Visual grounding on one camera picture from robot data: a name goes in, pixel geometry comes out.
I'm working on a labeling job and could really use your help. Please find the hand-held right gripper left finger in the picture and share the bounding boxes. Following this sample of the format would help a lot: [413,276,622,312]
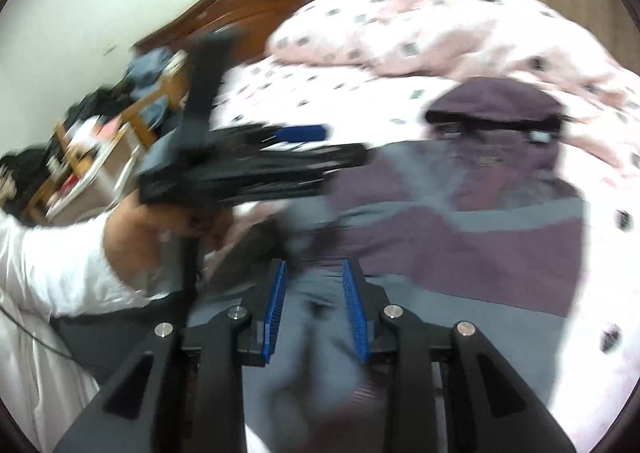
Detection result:
[52,260,288,453]

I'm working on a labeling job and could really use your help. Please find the person's left hand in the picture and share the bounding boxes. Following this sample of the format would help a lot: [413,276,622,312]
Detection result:
[103,195,235,296]

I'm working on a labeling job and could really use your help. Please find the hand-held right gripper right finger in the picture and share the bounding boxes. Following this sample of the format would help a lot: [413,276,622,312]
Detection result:
[341,259,578,453]

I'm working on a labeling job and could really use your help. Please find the person's left forearm white sleeve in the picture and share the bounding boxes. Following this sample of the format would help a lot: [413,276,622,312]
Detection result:
[0,210,166,319]

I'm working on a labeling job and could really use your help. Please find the blue denim garment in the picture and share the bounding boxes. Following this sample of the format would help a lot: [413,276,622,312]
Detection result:
[124,47,188,130]

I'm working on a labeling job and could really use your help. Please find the black fuzzy object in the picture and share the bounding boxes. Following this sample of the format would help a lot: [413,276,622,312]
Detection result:
[0,147,51,226]

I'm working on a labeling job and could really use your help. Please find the pink printed quilt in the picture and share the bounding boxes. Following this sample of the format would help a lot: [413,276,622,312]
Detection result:
[265,0,640,114]

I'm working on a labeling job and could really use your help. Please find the black clothes pile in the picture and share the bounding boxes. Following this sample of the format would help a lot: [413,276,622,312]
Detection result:
[62,89,133,131]

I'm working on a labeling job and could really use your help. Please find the thin black cable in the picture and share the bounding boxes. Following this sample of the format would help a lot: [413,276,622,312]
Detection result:
[0,303,76,364]

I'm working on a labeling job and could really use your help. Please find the cluttered wooden side table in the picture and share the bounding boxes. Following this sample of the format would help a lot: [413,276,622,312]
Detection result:
[27,83,171,224]

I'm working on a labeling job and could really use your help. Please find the person's torso in white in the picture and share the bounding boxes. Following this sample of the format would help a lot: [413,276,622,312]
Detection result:
[0,303,101,444]

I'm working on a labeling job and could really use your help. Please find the dark wooden headboard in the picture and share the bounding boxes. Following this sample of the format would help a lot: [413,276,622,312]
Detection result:
[132,0,381,68]

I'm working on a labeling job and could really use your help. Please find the pink printed bed sheet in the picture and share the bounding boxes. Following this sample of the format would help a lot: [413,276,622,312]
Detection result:
[210,55,640,451]

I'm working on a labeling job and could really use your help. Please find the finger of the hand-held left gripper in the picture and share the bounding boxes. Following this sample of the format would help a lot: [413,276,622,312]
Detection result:
[215,124,330,154]
[220,143,370,206]

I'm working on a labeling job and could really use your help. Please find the purple and grey hooded jacket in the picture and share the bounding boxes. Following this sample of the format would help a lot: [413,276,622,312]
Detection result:
[200,77,588,453]

